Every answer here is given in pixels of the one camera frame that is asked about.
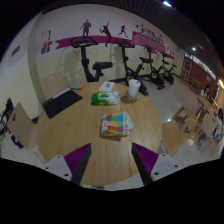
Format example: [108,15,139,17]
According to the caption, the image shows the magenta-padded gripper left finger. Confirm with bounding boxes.
[43,142,93,186]

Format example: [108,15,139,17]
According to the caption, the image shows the wooden chair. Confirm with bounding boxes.
[161,120,188,158]
[6,101,38,150]

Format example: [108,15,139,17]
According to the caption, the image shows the white paper cup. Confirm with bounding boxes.
[127,78,141,99]

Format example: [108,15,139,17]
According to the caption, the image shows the black exercise bikes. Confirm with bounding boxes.
[70,36,178,97]

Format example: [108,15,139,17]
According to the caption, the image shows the colourful checked printed towel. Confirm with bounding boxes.
[99,111,134,138]

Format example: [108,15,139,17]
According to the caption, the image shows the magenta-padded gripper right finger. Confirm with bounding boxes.
[131,142,180,186]

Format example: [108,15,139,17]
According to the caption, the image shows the small white box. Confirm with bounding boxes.
[98,80,116,93]

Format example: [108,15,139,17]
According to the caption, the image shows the wooden stool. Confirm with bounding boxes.
[172,105,198,134]

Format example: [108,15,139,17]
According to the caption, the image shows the wall poster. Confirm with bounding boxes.
[40,29,53,55]

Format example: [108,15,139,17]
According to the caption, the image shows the green wet wipes pack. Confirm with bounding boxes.
[90,91,120,107]

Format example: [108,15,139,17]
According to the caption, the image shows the person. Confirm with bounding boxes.
[199,84,212,100]
[213,108,224,143]

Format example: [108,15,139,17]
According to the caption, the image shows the blue and orange marker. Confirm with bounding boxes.
[69,84,86,91]

